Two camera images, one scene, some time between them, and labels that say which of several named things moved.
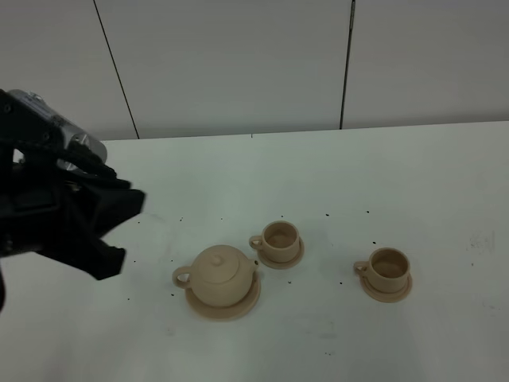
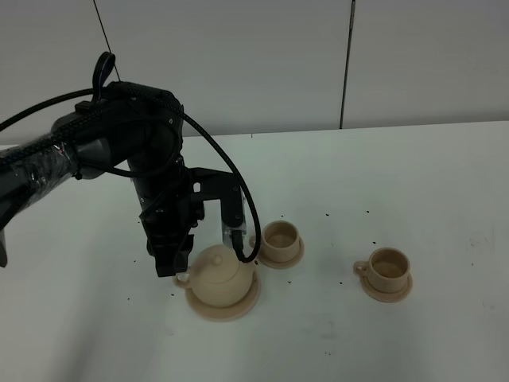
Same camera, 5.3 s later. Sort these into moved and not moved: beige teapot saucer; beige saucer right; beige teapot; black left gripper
Moved: black left gripper
Not moved: beige saucer right; beige teapot saucer; beige teapot
